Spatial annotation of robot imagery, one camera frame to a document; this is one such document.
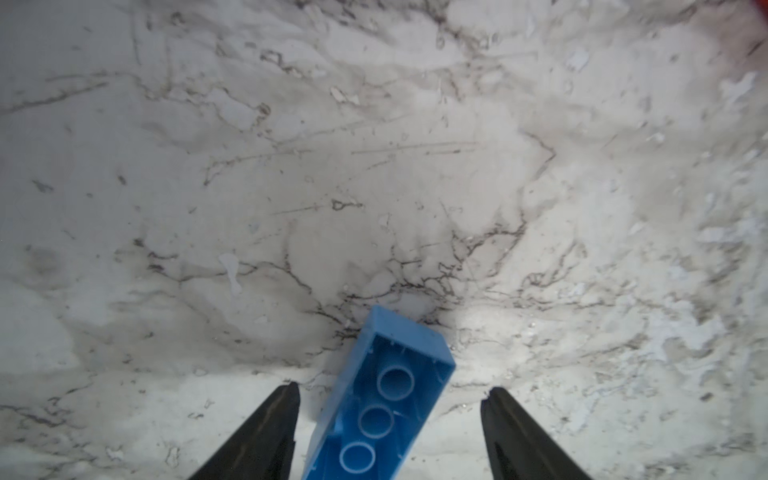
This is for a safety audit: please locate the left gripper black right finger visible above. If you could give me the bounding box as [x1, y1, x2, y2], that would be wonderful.
[480, 387, 590, 480]

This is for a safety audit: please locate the blue long lego brick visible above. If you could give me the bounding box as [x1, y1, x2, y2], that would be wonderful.
[303, 306, 456, 480]

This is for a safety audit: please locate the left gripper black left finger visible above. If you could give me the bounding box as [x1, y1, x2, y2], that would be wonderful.
[191, 382, 300, 480]

